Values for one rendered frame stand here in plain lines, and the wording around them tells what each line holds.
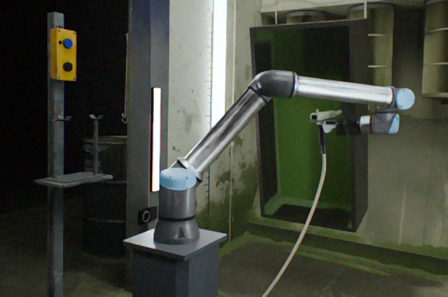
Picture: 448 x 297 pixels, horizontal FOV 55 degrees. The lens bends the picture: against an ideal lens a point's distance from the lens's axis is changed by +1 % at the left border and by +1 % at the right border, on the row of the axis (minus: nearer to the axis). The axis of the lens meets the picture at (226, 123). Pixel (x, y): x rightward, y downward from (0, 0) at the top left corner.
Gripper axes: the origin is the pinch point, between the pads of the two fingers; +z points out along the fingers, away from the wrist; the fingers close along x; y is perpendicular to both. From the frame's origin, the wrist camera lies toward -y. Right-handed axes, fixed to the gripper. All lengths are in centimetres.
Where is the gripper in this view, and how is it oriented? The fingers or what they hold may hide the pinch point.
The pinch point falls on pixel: (320, 122)
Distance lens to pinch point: 224.8
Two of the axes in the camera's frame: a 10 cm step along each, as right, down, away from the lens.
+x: 4.7, -0.7, 8.8
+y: 0.6, 10.0, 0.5
